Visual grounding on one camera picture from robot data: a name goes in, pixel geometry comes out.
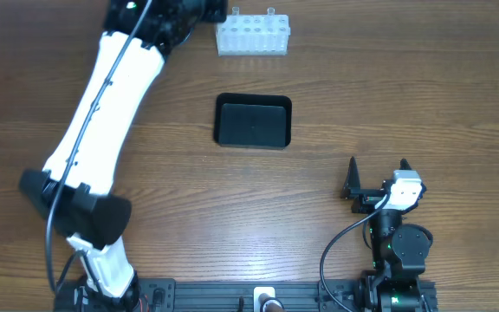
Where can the white test tube rack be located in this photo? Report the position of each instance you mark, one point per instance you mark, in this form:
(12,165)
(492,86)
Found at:
(253,41)

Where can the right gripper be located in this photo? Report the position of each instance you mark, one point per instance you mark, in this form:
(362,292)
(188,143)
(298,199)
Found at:
(368,200)

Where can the clear test tube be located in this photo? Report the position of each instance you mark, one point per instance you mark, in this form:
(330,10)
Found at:
(270,11)
(235,10)

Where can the black tray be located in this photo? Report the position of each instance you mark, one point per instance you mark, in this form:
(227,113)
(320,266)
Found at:
(253,123)

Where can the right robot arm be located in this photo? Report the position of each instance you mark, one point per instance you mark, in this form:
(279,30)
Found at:
(405,251)

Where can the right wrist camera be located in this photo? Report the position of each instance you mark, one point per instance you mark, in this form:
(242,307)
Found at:
(405,190)

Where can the mounting rail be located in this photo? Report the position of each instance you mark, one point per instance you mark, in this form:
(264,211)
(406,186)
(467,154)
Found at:
(215,295)

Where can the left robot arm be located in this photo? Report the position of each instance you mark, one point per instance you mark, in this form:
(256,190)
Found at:
(111,112)

